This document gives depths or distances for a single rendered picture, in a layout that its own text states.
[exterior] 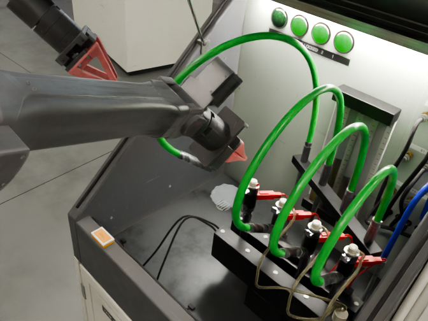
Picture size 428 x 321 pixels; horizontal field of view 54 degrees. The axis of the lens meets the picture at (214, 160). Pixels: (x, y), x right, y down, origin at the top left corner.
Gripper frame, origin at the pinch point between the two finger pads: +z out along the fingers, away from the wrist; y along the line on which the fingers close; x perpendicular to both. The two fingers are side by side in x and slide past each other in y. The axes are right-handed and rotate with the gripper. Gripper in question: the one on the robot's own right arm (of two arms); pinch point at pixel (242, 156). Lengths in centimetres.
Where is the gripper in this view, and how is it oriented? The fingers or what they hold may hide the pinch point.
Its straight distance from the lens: 80.1
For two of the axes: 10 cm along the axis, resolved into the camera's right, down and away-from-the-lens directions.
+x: -5.0, -5.5, 6.7
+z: 5.6, 3.9, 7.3
